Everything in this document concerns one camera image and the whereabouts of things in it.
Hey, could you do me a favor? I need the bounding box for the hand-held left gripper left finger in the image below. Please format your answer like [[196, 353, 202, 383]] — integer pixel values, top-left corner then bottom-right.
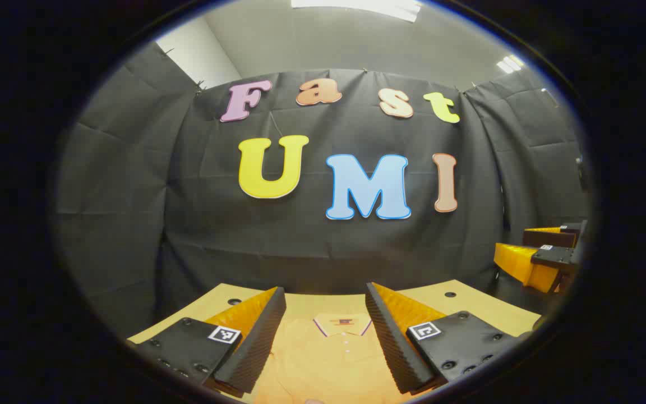
[[127, 286, 287, 399]]

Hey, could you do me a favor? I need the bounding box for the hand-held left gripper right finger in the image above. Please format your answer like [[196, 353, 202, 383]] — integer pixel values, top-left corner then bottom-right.
[[364, 282, 525, 394]]

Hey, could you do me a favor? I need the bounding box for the orange T-shirt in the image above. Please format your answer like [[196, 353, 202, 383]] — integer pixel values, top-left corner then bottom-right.
[[253, 311, 413, 404]]

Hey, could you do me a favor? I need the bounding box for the black backdrop cloth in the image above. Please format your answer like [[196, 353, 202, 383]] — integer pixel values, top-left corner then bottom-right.
[[57, 42, 590, 337]]

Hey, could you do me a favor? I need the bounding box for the small ceiling light panel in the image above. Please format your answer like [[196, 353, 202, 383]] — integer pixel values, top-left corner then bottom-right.
[[496, 54, 525, 75]]

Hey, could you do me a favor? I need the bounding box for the long ceiling light panel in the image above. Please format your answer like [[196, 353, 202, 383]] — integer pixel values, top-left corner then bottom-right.
[[291, 0, 423, 23]]

